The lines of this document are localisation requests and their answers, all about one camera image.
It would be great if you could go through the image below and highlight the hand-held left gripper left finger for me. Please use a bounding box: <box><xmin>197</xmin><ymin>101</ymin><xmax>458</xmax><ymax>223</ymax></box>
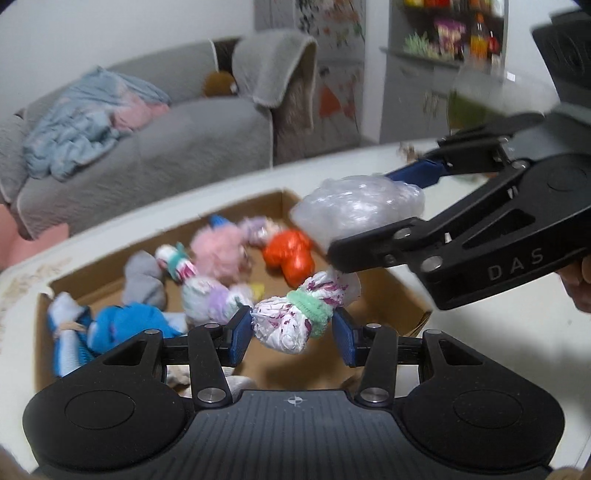
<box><xmin>83</xmin><ymin>305</ymin><xmax>254</xmax><ymax>409</ymax></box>

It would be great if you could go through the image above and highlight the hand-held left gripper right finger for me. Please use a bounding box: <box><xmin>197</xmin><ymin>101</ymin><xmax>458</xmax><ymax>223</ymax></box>
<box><xmin>331</xmin><ymin>307</ymin><xmax>485</xmax><ymax>409</ymax></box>

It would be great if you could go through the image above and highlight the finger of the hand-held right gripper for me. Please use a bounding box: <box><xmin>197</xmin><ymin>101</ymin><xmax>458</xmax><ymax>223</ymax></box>
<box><xmin>326</xmin><ymin>165</ymin><xmax>546</xmax><ymax>275</ymax></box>
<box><xmin>385</xmin><ymin>113</ymin><xmax>555</xmax><ymax>189</ymax></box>

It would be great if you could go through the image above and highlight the speckled bundle with green tie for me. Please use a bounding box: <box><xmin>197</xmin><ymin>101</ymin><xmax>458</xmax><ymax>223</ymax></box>
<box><xmin>249</xmin><ymin>270</ymin><xmax>363</xmax><ymax>355</ymax></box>

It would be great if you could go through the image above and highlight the bubble wrap bundle teal tie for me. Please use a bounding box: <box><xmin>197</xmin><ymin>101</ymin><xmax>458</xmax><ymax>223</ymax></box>
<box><xmin>290</xmin><ymin>173</ymin><xmax>426</xmax><ymax>247</ymax></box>

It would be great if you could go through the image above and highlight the brown cardboard box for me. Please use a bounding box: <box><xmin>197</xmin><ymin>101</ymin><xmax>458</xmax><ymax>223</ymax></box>
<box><xmin>34</xmin><ymin>188</ymin><xmax>433</xmax><ymax>398</ymax></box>

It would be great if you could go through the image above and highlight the person's right hand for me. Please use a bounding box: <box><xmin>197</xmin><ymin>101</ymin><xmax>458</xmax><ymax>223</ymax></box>
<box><xmin>556</xmin><ymin>253</ymin><xmax>591</xmax><ymax>315</ymax></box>

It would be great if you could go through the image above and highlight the white and purple bundle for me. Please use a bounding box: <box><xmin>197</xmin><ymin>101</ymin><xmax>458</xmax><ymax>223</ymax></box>
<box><xmin>181</xmin><ymin>276</ymin><xmax>254</xmax><ymax>324</ymax></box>

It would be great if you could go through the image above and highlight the grey cabinet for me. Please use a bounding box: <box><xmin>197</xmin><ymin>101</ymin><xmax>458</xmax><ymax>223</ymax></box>
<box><xmin>379</xmin><ymin>0</ymin><xmax>509</xmax><ymax>144</ymax></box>

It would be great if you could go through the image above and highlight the orange plastic bundle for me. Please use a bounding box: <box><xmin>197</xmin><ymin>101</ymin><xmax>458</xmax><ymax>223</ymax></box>
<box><xmin>262</xmin><ymin>229</ymin><xmax>315</xmax><ymax>287</ymax></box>

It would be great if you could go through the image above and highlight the pink fluffy toy with eyes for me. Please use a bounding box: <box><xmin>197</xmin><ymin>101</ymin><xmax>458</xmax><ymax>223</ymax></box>
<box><xmin>190</xmin><ymin>225</ymin><xmax>252</xmax><ymax>287</ymax></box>

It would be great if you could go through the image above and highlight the small colourful striped bundle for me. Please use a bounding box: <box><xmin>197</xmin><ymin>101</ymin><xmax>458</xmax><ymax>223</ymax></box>
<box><xmin>154</xmin><ymin>242</ymin><xmax>197</xmax><ymax>282</ymax></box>

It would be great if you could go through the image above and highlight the peach and lilac bundle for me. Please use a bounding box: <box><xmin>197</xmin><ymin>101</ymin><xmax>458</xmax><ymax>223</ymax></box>
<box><xmin>240</xmin><ymin>217</ymin><xmax>284</xmax><ymax>245</ymax></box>

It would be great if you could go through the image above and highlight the plain grey bundle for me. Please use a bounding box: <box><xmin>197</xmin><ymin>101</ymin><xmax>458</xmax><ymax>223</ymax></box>
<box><xmin>122</xmin><ymin>251</ymin><xmax>167</xmax><ymax>308</ymax></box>

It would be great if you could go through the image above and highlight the clear plastic tank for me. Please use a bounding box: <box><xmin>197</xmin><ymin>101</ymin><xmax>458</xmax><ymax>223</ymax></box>
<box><xmin>447</xmin><ymin>65</ymin><xmax>559</xmax><ymax>134</ymax></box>

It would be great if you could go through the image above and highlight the blue knit bundle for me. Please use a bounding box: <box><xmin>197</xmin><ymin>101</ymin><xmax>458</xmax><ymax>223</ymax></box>
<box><xmin>88</xmin><ymin>302</ymin><xmax>190</xmax><ymax>356</ymax></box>

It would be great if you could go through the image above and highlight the printed folding screen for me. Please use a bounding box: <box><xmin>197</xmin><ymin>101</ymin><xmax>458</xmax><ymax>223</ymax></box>
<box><xmin>254</xmin><ymin>0</ymin><xmax>368</xmax><ymax>148</ymax></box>

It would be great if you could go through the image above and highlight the green plant decoration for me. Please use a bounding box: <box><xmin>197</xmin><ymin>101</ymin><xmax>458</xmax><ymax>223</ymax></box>
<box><xmin>403</xmin><ymin>31</ymin><xmax>439</xmax><ymax>58</ymax></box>

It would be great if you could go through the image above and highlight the purple snack packet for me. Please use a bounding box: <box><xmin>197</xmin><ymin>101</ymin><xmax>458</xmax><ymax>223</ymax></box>
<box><xmin>436</xmin><ymin>18</ymin><xmax>466</xmax><ymax>58</ymax></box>

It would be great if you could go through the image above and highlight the orange drink bottle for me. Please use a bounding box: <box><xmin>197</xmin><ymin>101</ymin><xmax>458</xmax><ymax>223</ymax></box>
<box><xmin>470</xmin><ymin>14</ymin><xmax>489</xmax><ymax>63</ymax></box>

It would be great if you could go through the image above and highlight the blue and white bundle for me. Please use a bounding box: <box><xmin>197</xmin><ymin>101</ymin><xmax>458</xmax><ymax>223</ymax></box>
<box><xmin>46</xmin><ymin>293</ymin><xmax>95</xmax><ymax>378</ymax></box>

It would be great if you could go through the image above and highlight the grey quilted sofa cover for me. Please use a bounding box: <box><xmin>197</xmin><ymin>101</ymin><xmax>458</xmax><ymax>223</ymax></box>
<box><xmin>231</xmin><ymin>30</ymin><xmax>318</xmax><ymax>109</ymax></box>
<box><xmin>0</xmin><ymin>111</ymin><xmax>28</xmax><ymax>204</ymax></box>

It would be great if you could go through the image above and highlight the grey sofa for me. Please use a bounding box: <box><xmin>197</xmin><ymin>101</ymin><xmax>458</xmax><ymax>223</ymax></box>
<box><xmin>0</xmin><ymin>28</ymin><xmax>319</xmax><ymax>241</ymax></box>

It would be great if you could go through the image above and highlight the brown plush toy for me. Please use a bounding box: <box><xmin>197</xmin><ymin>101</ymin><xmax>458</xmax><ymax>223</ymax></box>
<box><xmin>204</xmin><ymin>71</ymin><xmax>238</xmax><ymax>97</ymax></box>

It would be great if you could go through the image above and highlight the pink chair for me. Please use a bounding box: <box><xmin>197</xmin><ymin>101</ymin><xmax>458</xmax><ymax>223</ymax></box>
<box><xmin>0</xmin><ymin>203</ymin><xmax>70</xmax><ymax>273</ymax></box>

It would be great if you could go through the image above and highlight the pink cloth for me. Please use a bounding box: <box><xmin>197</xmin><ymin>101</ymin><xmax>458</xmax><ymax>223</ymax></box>
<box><xmin>113</xmin><ymin>95</ymin><xmax>169</xmax><ymax>130</ymax></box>

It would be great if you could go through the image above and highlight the light blue blanket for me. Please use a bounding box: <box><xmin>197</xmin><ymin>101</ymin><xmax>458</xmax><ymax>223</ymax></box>
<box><xmin>23</xmin><ymin>67</ymin><xmax>171</xmax><ymax>181</ymax></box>

